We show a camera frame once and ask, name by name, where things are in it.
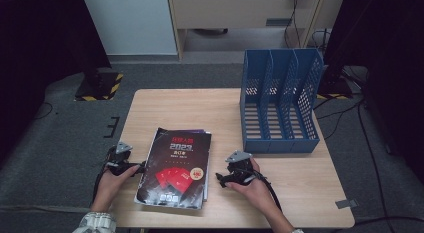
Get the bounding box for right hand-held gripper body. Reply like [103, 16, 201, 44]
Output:
[225, 150, 258, 186]

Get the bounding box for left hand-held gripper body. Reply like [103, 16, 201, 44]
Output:
[105, 141, 142, 177]

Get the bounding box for black and red magazine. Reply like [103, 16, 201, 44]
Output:
[134, 127, 212, 211]

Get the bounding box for blue file rack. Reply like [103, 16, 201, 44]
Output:
[239, 48, 324, 155]

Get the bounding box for purple magazine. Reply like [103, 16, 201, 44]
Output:
[171, 127, 212, 202]

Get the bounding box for person's right hand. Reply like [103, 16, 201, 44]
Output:
[225, 158, 277, 211]

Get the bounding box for person's left hand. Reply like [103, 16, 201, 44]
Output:
[96, 164, 141, 204]

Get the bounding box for black stand with striped base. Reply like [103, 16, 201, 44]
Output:
[315, 64, 354, 101]
[74, 67, 124, 102]

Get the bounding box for grey tape piece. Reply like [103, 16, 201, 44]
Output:
[334, 198, 359, 210]

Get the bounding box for black curtain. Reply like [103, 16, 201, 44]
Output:
[321, 0, 424, 186]
[0, 0, 113, 167]

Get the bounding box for beige office desk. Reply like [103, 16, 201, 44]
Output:
[166, 0, 346, 62]

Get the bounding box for left hand-held gripper cable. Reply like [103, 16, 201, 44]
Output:
[92, 147, 116, 204]

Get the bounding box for hand-held gripper cable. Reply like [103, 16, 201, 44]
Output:
[248, 169, 284, 212]
[92, 147, 116, 204]

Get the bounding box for right hand-held gripper cable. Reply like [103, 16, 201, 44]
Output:
[248, 169, 284, 212]

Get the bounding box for thin black floor cable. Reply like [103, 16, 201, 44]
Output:
[33, 102, 54, 121]

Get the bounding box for long black floor cable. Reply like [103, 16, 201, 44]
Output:
[357, 101, 391, 226]

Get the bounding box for grey desk handle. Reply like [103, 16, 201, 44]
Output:
[265, 18, 288, 27]

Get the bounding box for black socket cable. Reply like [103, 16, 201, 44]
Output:
[283, 0, 302, 49]

